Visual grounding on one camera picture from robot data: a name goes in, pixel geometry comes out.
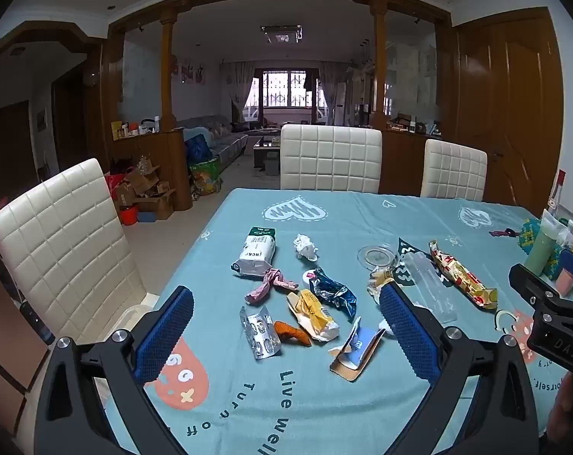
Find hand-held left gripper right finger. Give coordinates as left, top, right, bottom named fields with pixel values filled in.
left=378, top=282, right=538, bottom=455

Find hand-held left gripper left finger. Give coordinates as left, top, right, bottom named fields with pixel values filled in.
left=34, top=286, right=195, bottom=455

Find torn blue cardboard box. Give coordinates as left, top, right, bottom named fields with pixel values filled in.
left=329, top=317, right=386, bottom=383

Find clear plastic packaging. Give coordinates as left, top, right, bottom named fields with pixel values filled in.
left=400, top=251, right=459, bottom=325

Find cream printed wrapper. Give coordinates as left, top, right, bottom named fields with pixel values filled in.
left=366, top=265, right=396, bottom=301

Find gold red snack wrapper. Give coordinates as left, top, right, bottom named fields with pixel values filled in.
left=427, top=240, right=499, bottom=311

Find blue foil wrapper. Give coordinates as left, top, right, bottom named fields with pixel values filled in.
left=309, top=267, right=357, bottom=325

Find clear round dish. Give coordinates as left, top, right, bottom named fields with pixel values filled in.
left=356, top=244, right=401, bottom=270

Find silver blister pack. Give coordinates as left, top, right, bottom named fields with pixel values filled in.
left=239, top=306, right=282, bottom=361

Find yellow plastic wrapper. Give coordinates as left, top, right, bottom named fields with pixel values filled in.
left=286, top=289, right=340, bottom=342

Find pink paper wrapper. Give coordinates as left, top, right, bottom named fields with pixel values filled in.
left=245, top=268, right=299, bottom=306

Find orange peel piece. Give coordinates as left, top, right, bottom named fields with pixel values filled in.
left=273, top=321, right=312, bottom=347

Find white green paper packet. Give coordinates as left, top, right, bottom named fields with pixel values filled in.
left=232, top=226, right=278, bottom=278

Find white tissue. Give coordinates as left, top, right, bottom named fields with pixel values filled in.
left=293, top=234, right=320, bottom=262

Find person's right hand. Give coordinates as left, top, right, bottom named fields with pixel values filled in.
left=547, top=373, right=573, bottom=439

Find clear bottle red cap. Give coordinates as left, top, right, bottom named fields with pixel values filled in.
left=547, top=169, right=567, bottom=221

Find open cardboard box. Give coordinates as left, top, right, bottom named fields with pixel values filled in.
left=133, top=188, right=177, bottom=221
left=124, top=165, right=162, bottom=198

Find cream quilted leather chair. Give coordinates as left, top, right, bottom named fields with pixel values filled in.
left=420, top=139, right=488, bottom=202
left=0, top=158, right=161, bottom=347
left=279, top=124, right=383, bottom=195

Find small brown cardboard box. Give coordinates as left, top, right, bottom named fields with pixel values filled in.
left=112, top=184, right=134, bottom=210

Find brown wooden furniture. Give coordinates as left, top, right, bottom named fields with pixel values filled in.
left=0, top=242, right=50, bottom=437

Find colourful woven bag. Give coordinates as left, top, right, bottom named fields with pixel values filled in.
left=189, top=158, right=222, bottom=196

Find brown wooden door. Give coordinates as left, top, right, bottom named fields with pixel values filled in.
left=457, top=9, right=564, bottom=219

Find wooden partition cabinet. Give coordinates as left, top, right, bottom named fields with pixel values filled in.
left=378, top=128, right=443, bottom=195
left=111, top=128, right=192, bottom=212

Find blue patterned bag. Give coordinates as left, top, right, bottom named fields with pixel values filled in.
left=184, top=133, right=212, bottom=162

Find grey sofa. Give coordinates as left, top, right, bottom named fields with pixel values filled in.
left=177, top=115, right=249, bottom=171

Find dark coffee table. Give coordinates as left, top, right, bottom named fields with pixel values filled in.
left=253, top=135, right=282, bottom=169

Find white standing air conditioner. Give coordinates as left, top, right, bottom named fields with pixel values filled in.
left=336, top=82, right=351, bottom=126

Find patterned curtain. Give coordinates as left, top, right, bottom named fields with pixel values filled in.
left=220, top=63, right=256, bottom=124
left=317, top=61, right=351, bottom=126

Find barred window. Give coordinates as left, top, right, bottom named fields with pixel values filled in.
left=252, top=69, right=319, bottom=110

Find rectangular ceiling lamp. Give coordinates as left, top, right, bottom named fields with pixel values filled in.
left=260, top=25, right=303, bottom=44

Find wall pictures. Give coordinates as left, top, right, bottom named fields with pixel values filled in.
left=175, top=59, right=206, bottom=83

